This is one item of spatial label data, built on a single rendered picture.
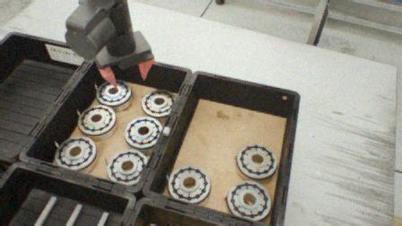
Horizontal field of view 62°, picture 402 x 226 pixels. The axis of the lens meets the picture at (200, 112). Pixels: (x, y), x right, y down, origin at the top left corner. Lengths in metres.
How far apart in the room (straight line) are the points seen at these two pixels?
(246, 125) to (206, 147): 0.14
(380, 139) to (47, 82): 1.08
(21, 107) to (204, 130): 0.54
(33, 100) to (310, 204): 0.86
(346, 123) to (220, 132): 0.48
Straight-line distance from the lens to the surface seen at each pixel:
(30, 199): 0.91
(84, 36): 0.55
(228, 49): 1.38
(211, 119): 0.95
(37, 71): 1.20
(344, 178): 1.09
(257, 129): 0.95
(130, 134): 0.90
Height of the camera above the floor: 1.58
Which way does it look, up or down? 51 degrees down
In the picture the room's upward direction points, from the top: 2 degrees clockwise
